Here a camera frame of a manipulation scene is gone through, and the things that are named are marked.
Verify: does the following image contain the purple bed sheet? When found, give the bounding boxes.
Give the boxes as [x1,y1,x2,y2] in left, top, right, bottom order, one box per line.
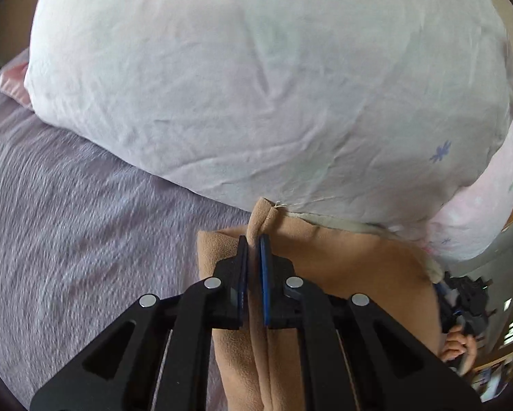
[0,49,257,411]

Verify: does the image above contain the pink pillow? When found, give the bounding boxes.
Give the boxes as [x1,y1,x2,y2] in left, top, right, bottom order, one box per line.
[0,63,37,114]

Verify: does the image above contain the white floral pillow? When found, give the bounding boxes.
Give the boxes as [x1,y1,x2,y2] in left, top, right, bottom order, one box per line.
[24,0,513,262]

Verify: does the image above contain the person's right hand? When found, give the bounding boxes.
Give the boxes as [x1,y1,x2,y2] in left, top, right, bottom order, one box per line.
[440,323,479,364]

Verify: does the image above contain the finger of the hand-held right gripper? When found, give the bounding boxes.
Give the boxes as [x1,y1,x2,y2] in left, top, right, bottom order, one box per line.
[434,280,452,313]

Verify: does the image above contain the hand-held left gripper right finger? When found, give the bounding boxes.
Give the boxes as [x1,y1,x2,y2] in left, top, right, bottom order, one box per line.
[259,234,483,411]

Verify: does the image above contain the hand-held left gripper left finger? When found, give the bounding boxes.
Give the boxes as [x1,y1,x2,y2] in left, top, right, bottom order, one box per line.
[29,235,250,411]

